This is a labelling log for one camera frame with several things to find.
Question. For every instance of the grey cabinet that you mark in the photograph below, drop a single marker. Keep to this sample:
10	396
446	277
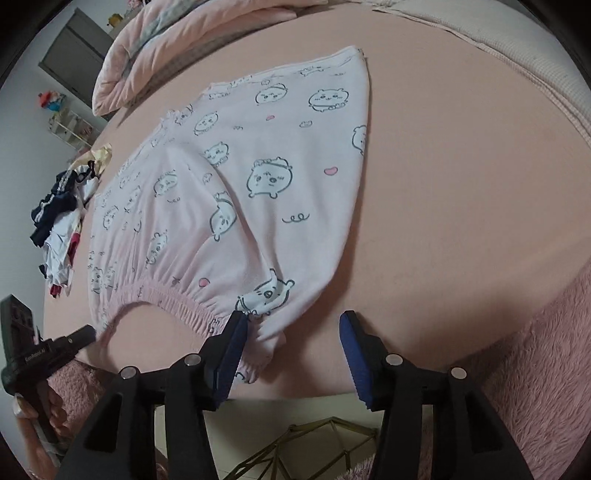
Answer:
74	50

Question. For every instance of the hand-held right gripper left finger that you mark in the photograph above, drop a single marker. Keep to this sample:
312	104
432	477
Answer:
233	353

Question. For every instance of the pink fluffy blanket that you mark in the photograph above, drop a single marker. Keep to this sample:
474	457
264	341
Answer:
545	369

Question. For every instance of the pile of mixed clothes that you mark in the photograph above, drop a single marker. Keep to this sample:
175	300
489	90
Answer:
60	221

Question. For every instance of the small yellow toy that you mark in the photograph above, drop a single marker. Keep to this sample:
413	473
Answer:
114	20

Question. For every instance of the pink quilt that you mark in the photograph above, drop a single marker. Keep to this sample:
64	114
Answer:
152	50

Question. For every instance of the person's left hand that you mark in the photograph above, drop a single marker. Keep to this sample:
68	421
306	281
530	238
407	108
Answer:
57	415

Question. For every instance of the colourful plush toy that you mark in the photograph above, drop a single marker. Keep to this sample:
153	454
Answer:
51	100

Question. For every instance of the beige blanket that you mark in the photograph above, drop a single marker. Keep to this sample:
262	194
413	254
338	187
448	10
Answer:
521	50

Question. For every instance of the bed with pink sheet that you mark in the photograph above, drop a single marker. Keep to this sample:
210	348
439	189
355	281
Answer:
443	184

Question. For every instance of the pink cartoon print pants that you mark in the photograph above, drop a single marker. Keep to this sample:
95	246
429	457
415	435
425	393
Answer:
277	207

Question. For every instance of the yellow cloth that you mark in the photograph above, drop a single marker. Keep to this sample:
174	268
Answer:
102	157

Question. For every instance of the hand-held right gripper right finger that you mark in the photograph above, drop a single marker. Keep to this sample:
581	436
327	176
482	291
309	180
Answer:
353	362

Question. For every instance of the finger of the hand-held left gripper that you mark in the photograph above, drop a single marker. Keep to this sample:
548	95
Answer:
76	339

